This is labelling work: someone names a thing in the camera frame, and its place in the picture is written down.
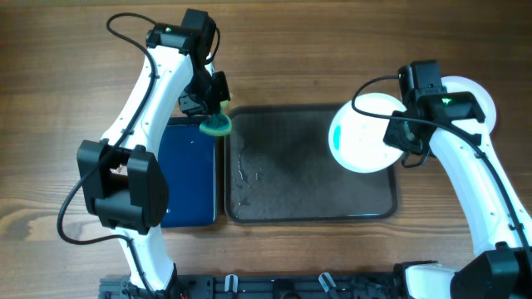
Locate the green yellow sponge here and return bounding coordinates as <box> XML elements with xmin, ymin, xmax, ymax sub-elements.
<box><xmin>199</xmin><ymin>100</ymin><xmax>232</xmax><ymax>137</ymax></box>

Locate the brown serving tray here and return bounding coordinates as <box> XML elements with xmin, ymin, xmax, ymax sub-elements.
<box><xmin>224</xmin><ymin>103</ymin><xmax>399</xmax><ymax>225</ymax></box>

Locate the white plate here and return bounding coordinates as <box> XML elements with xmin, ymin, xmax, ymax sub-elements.
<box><xmin>441</xmin><ymin>76</ymin><xmax>497</xmax><ymax>133</ymax></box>
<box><xmin>328</xmin><ymin>102</ymin><xmax>403</xmax><ymax>173</ymax></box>

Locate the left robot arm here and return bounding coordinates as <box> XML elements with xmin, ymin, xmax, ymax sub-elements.
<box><xmin>73</xmin><ymin>9</ymin><xmax>232</xmax><ymax>298</ymax></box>

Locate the black water tray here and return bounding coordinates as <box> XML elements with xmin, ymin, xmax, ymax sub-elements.
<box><xmin>158</xmin><ymin>117</ymin><xmax>218</xmax><ymax>228</ymax></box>

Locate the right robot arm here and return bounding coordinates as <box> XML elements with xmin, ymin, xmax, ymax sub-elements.
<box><xmin>384</xmin><ymin>61</ymin><xmax>531</xmax><ymax>298</ymax></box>

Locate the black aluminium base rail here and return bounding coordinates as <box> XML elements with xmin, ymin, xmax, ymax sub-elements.
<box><xmin>98</xmin><ymin>272</ymin><xmax>400</xmax><ymax>299</ymax></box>

